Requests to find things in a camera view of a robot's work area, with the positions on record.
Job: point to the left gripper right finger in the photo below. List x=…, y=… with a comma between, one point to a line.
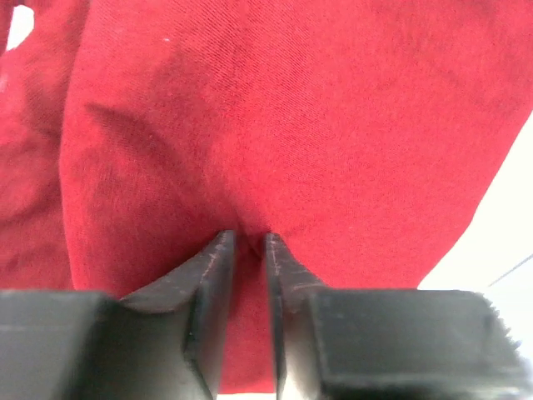
x=332, y=343

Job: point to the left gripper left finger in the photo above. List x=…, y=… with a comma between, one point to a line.
x=163, y=341

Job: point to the maroon t shirt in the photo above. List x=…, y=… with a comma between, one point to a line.
x=365, y=133

